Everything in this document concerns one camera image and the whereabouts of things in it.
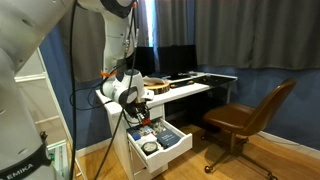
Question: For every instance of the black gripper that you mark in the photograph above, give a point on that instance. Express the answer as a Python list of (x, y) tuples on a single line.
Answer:
[(139, 111)]

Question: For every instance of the black 3x3 Rubik's cube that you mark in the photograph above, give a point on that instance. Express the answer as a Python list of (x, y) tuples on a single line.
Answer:
[(145, 121)]

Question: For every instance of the white desk with drawers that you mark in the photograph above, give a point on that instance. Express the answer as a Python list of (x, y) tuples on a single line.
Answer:
[(129, 159)]

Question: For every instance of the black desk mat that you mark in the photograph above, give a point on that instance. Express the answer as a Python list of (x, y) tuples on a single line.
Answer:
[(213, 81)]

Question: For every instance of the round wooden log slice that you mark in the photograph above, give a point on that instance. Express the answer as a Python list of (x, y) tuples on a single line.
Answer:
[(159, 88)]

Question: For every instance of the crumpled beige cloth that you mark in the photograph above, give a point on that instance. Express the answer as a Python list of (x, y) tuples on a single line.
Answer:
[(150, 81)]

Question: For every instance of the blue ball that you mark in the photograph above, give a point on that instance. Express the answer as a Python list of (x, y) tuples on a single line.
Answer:
[(136, 136)]

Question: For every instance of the white paper booklet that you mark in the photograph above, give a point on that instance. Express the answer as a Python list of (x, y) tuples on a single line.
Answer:
[(144, 139)]

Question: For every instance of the open white drawer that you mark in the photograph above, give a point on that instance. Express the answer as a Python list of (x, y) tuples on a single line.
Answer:
[(158, 143)]

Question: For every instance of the navy Berkeley Engineering notebook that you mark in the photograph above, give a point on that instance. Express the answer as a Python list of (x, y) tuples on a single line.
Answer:
[(167, 138)]

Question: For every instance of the left black monitor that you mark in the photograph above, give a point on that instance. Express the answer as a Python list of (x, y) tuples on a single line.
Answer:
[(145, 60)]

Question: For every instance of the black monitor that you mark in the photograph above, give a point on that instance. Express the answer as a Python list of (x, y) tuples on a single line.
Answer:
[(145, 60), (175, 61)]

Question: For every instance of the right black monitor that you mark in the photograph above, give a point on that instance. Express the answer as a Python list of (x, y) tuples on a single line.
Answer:
[(175, 61)]

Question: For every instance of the brown leather office chair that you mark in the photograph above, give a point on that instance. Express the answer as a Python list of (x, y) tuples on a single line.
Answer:
[(242, 121)]

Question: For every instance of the grey curtain left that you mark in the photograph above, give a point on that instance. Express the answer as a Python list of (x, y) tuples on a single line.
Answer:
[(100, 35)]

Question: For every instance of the grey curtain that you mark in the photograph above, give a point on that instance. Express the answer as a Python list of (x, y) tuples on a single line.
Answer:
[(100, 35), (281, 34)]

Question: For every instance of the grey curtain right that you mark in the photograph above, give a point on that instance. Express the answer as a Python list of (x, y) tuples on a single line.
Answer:
[(281, 34)]

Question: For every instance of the grey duct tape roll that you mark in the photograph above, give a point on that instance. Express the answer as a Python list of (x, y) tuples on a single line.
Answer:
[(149, 147)]

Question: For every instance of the white shelf frame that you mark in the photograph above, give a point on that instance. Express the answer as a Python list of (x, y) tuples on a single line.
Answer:
[(38, 93)]

